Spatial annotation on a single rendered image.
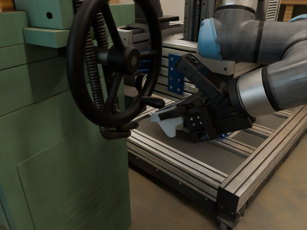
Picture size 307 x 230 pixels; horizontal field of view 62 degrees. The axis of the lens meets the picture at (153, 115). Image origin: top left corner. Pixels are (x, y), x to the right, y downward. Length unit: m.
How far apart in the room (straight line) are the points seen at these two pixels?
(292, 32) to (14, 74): 0.52
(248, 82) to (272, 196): 1.10
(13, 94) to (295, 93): 0.51
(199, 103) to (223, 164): 0.81
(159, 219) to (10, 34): 0.97
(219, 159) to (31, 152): 0.87
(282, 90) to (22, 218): 0.63
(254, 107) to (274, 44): 0.12
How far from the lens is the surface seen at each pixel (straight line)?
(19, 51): 0.59
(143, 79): 0.82
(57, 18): 0.53
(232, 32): 0.49
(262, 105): 0.43
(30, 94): 0.62
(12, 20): 0.58
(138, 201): 1.33
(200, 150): 1.32
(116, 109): 0.63
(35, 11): 0.58
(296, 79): 0.41
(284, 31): 0.50
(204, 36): 0.50
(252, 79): 0.43
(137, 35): 1.21
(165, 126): 0.53
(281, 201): 1.47
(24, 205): 0.72
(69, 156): 0.74
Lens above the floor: 0.94
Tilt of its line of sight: 26 degrees down
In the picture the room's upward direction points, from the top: straight up
